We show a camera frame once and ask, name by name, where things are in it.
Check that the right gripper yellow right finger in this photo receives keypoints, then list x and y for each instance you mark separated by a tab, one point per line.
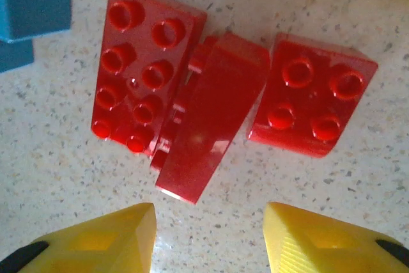
319	244

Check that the blue lego brick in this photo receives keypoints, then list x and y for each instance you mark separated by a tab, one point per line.
35	7
14	57

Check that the red sloped lego brick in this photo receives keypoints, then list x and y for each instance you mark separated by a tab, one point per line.
207	119

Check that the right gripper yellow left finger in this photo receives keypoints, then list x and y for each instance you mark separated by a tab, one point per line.
96	244

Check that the red square lego brick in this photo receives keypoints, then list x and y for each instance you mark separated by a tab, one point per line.
313	100

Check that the red long lego brick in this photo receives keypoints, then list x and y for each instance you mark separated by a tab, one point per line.
140	62

